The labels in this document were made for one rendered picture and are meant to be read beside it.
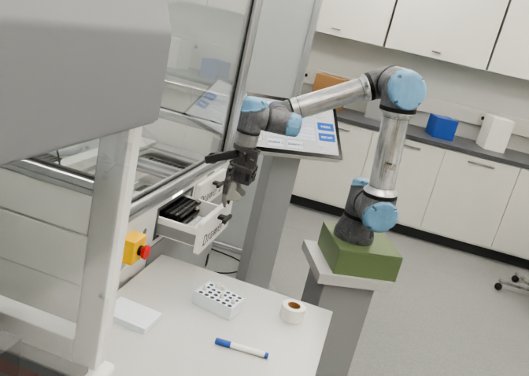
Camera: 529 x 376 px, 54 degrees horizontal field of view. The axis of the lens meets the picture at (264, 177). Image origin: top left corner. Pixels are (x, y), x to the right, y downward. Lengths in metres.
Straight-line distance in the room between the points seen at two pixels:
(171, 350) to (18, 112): 0.88
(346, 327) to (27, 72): 1.68
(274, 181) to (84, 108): 2.08
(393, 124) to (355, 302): 0.70
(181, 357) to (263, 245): 1.58
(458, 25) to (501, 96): 0.87
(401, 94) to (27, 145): 1.24
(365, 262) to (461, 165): 2.87
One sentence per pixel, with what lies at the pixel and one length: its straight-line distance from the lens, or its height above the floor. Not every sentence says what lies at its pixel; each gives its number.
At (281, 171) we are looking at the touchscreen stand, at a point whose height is 0.84.
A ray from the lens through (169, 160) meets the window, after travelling 1.65.
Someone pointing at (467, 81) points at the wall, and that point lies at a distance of 5.27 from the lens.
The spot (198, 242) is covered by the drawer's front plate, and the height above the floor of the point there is 0.86.
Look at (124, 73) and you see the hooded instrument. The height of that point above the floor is 1.44.
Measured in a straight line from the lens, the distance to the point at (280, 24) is 3.26.
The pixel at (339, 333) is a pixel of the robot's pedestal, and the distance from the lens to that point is 2.05.
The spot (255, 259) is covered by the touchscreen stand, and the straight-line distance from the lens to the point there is 2.83.
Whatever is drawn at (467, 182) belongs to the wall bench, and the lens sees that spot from 4.70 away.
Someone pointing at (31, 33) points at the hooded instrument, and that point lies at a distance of 0.55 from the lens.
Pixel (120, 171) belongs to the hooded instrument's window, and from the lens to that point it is 0.79.
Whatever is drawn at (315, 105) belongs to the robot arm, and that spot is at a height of 1.32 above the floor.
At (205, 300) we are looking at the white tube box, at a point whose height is 0.79.
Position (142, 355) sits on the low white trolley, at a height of 0.76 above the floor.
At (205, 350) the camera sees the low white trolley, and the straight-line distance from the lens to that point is 1.34.
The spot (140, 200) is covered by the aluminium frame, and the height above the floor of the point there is 0.99.
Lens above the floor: 1.55
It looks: 17 degrees down
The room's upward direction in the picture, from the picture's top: 13 degrees clockwise
